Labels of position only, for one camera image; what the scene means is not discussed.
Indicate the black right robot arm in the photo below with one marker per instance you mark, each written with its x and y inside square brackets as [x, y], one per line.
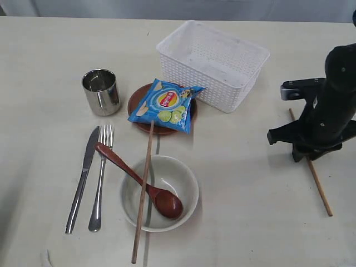
[326, 121]

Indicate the silver metal fork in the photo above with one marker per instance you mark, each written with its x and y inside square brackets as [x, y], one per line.
[106, 137]

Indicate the white perforated plastic basket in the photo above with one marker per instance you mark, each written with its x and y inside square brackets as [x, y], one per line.
[196, 54]

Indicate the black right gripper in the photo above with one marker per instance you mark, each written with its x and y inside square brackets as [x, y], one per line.
[305, 147]

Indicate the wooden chopstick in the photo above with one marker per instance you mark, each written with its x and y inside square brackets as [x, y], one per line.
[142, 197]
[319, 187]

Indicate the blue chips snack bag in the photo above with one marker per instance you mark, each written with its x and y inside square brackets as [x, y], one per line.
[167, 105]

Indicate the brown round plate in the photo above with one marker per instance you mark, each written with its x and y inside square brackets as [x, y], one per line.
[134, 101]

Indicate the speckled white bowl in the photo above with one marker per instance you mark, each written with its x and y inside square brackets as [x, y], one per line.
[167, 173]

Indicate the silver table knife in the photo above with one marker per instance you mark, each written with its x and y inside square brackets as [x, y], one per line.
[87, 160]

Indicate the clear drinking glass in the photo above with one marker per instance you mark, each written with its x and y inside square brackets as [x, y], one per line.
[100, 87]

